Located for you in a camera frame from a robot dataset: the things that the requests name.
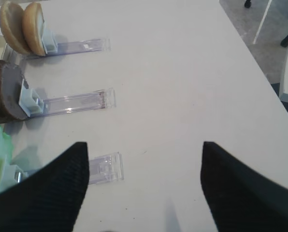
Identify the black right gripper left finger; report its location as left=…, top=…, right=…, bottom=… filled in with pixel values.
left=0, top=142, right=89, bottom=232

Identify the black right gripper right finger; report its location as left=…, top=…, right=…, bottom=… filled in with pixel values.
left=200, top=142, right=288, bottom=232

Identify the clear lettuce rack right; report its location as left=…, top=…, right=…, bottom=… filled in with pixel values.
left=0, top=152, right=124, bottom=191

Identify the outer brown meat patty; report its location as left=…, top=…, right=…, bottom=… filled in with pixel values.
left=0, top=60, right=29, bottom=121

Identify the clear patty rack right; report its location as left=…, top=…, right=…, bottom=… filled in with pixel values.
left=18, top=80, right=116, bottom=118

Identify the clear bun rack right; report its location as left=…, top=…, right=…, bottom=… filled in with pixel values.
left=1, top=25, right=111, bottom=61

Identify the outer bun half right rack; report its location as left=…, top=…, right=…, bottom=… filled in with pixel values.
left=22, top=2, right=45, bottom=56

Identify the bun half rack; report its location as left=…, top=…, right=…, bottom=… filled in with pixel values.
left=22, top=2, right=45, bottom=56
left=0, top=0, right=31, bottom=55

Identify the inner bun half right rack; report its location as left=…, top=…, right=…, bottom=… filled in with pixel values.
left=0, top=0, right=31, bottom=55

